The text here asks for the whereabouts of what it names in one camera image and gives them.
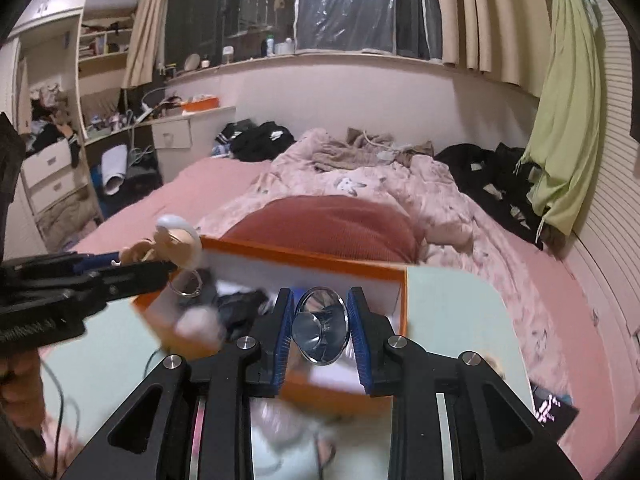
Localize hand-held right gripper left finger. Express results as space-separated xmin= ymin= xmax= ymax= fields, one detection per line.
xmin=60 ymin=287 xmax=294 ymax=480

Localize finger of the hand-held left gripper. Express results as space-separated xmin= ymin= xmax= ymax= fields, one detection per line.
xmin=82 ymin=259 xmax=180 ymax=311
xmin=65 ymin=251 xmax=126 ymax=269

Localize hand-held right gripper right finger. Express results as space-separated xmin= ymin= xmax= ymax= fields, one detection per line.
xmin=347 ymin=287 xmax=592 ymax=480

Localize shiny metal cup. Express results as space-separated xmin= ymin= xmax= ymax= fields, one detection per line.
xmin=291 ymin=286 xmax=349 ymax=363

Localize black satin lace dress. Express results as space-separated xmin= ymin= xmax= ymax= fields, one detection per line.
xmin=217 ymin=287 xmax=271 ymax=336

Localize small doll keychain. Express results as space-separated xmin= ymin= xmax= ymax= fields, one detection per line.
xmin=117 ymin=215 xmax=203 ymax=296

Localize orange storage box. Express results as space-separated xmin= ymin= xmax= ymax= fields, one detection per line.
xmin=132 ymin=235 xmax=410 ymax=418

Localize pale fluffy pompom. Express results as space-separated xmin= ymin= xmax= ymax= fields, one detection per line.
xmin=174 ymin=305 xmax=227 ymax=352

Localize mint green desktop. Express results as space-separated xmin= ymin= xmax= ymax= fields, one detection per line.
xmin=40 ymin=265 xmax=533 ymax=480

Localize person's left hand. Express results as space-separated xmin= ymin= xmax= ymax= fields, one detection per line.
xmin=0 ymin=345 xmax=47 ymax=443

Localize white rolled mat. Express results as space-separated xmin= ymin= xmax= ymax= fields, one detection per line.
xmin=100 ymin=145 xmax=130 ymax=196

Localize white drawer unit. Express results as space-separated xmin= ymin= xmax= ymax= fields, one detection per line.
xmin=20 ymin=137 xmax=91 ymax=216

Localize rust red cushion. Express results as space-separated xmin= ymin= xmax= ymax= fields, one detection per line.
xmin=220 ymin=195 xmax=426 ymax=266

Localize white cabinet with drawer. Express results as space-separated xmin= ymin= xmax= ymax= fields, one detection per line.
xmin=147 ymin=105 xmax=236 ymax=151

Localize pale pink crumpled comforter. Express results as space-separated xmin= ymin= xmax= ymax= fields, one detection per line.
xmin=197 ymin=127 xmax=506 ymax=271

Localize small orange box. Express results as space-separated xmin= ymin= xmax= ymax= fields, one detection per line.
xmin=180 ymin=96 xmax=221 ymax=113

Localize black clothes with white stripes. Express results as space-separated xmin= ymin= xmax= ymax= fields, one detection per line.
xmin=215 ymin=120 xmax=296 ymax=161

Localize beige crumpled towel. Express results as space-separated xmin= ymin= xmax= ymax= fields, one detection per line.
xmin=312 ymin=127 xmax=436 ymax=173

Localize black clothes pile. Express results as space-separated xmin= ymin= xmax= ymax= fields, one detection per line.
xmin=435 ymin=142 xmax=546 ymax=251

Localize black device with lit dots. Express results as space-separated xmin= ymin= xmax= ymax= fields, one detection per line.
xmin=532 ymin=385 xmax=579 ymax=441

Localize pink bed sheet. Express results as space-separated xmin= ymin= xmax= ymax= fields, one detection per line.
xmin=70 ymin=157 xmax=640 ymax=480

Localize beige curtain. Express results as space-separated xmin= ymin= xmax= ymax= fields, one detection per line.
xmin=435 ymin=0 xmax=556 ymax=98
xmin=122 ymin=0 xmax=173 ymax=88

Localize white louvered closet door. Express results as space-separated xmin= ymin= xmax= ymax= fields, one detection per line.
xmin=570 ymin=0 xmax=640 ymax=411

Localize green hanging garment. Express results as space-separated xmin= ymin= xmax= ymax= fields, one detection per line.
xmin=520 ymin=0 xmax=608 ymax=236

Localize window with plastic cover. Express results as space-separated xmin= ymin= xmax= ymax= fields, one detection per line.
xmin=295 ymin=0 xmax=443 ymax=58

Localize thin black cable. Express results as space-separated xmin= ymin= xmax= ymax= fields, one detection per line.
xmin=40 ymin=355 xmax=83 ymax=476

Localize open wall shelf unit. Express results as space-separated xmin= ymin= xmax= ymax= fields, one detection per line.
xmin=75 ymin=7 xmax=138 ymax=141

